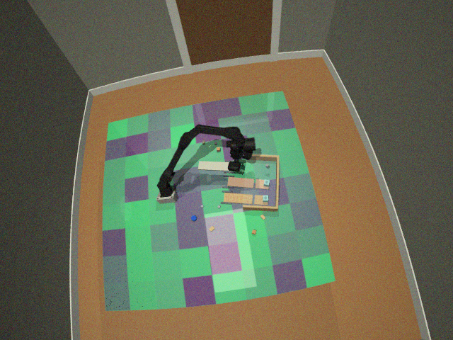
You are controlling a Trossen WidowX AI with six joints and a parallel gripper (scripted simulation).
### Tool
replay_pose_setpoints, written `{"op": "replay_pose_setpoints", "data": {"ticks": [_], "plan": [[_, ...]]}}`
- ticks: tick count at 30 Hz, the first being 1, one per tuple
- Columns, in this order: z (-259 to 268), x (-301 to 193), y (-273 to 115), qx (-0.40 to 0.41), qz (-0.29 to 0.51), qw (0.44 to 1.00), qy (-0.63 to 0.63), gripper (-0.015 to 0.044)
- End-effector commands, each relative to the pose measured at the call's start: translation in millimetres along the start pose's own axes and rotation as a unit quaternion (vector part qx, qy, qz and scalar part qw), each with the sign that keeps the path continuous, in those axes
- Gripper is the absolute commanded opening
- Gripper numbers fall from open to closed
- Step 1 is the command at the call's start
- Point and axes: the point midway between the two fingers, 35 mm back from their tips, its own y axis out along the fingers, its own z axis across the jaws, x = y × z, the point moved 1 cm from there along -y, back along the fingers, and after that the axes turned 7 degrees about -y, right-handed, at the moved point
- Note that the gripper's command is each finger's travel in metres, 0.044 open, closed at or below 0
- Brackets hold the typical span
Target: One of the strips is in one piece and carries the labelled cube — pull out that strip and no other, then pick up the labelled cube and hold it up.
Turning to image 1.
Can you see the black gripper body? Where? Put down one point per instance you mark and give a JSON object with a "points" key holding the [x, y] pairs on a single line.
{"points": [[235, 165]]}

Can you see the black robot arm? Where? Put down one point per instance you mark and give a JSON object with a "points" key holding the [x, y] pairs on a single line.
{"points": [[237, 141]]}

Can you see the orange gridded flat strip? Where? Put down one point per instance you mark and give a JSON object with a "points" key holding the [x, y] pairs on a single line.
{"points": [[233, 198]]}

